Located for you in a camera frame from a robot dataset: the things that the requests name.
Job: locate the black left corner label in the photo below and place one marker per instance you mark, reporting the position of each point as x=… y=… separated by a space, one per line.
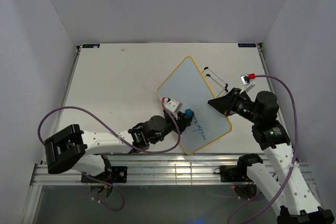
x=92 y=46

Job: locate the yellow framed whiteboard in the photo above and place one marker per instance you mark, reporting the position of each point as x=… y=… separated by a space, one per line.
x=188 y=85

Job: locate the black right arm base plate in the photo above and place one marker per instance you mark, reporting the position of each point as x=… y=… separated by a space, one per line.
x=230 y=173

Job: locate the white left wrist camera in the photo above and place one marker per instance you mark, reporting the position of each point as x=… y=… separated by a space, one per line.
x=172 y=105

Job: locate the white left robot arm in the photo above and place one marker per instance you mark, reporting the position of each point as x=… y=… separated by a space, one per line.
x=85 y=151

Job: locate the black wire easel stand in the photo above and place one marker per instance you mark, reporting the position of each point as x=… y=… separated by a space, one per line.
x=219 y=86

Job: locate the aluminium table frame rail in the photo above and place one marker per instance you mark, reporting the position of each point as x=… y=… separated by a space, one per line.
x=157 y=170

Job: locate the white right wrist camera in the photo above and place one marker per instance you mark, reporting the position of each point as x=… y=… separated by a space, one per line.
x=248 y=82

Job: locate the black corner label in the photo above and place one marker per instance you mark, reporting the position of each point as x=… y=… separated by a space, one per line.
x=92 y=46
x=246 y=45

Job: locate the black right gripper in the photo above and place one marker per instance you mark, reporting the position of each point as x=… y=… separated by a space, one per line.
x=225 y=105

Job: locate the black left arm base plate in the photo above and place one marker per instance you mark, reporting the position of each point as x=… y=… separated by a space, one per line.
x=114 y=174

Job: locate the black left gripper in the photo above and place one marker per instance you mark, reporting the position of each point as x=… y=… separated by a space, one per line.
x=182 y=121

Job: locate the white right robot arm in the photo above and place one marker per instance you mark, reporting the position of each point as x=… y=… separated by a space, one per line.
x=287 y=192

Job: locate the blue whiteboard eraser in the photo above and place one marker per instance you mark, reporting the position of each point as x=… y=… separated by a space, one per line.
x=188 y=113

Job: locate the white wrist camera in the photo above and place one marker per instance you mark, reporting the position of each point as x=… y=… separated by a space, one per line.
x=248 y=82
x=172 y=105

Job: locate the black right corner label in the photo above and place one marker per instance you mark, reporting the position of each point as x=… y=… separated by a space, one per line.
x=246 y=45

